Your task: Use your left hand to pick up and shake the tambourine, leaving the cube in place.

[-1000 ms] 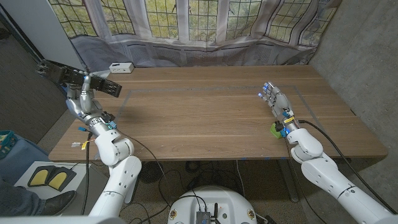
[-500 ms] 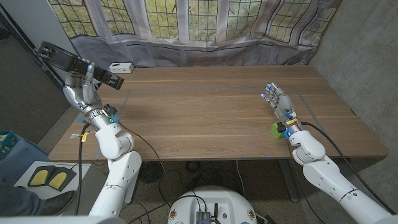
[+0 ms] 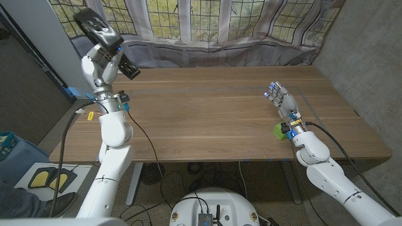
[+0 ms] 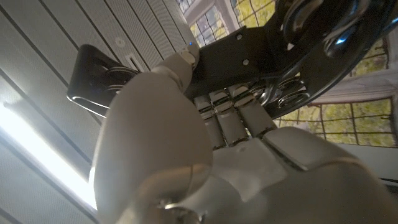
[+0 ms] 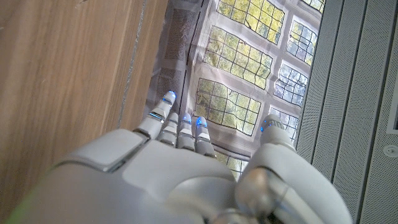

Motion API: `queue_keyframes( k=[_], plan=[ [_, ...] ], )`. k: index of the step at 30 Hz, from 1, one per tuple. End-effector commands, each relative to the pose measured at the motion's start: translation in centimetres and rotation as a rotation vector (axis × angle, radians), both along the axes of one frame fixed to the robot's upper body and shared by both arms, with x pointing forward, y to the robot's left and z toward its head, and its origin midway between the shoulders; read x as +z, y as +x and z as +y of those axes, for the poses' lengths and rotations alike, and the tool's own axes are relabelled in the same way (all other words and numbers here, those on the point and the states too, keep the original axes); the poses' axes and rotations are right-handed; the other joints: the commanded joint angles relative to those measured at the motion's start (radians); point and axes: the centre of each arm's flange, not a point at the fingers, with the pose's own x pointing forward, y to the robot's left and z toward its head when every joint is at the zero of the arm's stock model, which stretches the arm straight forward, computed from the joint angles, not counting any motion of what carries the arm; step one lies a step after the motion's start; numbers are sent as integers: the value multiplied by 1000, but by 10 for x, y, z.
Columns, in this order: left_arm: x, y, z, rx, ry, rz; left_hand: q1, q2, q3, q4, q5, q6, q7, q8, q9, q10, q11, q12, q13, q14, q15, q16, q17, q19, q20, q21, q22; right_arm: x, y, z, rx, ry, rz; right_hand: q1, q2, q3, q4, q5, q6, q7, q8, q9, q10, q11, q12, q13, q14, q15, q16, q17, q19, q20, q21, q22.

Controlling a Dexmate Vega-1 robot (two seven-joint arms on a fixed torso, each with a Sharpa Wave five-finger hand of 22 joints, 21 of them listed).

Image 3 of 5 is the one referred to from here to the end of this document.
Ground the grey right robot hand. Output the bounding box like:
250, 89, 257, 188
263, 81, 302, 122

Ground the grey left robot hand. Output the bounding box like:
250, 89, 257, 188
80, 43, 125, 95

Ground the black half-moon tambourine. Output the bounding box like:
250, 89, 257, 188
73, 8, 142, 80

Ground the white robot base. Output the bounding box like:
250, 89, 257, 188
168, 187, 261, 226

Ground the green cube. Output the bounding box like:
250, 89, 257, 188
272, 122, 289, 141

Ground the small blue object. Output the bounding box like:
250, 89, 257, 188
65, 86, 82, 98

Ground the grey table leg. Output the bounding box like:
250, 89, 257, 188
280, 160, 304, 205

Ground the white pedal platform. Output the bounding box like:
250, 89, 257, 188
14, 161, 97, 218

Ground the printed window backdrop cloth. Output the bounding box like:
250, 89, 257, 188
48, 0, 346, 75

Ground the blue upholstered seat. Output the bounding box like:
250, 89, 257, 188
0, 134, 52, 186

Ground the round black floor fan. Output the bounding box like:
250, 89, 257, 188
139, 162, 166, 186

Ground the white table leg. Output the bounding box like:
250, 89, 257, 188
125, 162, 144, 207

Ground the yellow foot pedal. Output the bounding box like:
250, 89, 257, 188
48, 168, 78, 194
27, 167, 58, 190

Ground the teal basket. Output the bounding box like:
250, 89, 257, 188
0, 131, 17, 161

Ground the black shoe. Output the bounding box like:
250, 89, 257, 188
39, 192, 78, 218

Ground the grey computer module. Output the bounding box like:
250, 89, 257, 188
197, 212, 215, 226

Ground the blue jeans leg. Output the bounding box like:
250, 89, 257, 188
0, 178, 48, 219

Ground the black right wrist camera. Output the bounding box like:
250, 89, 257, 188
280, 122, 295, 139

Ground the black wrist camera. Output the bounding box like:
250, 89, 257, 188
280, 122, 295, 139
117, 90, 131, 112

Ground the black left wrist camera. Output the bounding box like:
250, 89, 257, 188
117, 90, 131, 112

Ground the white wall pillar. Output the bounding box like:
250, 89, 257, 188
0, 0, 95, 94

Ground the perforated acoustic wall panel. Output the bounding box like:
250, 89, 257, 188
0, 14, 76, 145

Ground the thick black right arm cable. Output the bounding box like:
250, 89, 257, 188
305, 121, 402, 218

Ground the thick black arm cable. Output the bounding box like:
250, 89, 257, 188
48, 100, 97, 218
305, 121, 402, 218

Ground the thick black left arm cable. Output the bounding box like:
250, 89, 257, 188
48, 100, 97, 218

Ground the white floor cable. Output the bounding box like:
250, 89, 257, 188
237, 161, 249, 201

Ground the thin black hanging cable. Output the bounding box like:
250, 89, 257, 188
118, 109, 174, 222

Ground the black floor cable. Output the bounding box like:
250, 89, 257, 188
159, 170, 202, 210

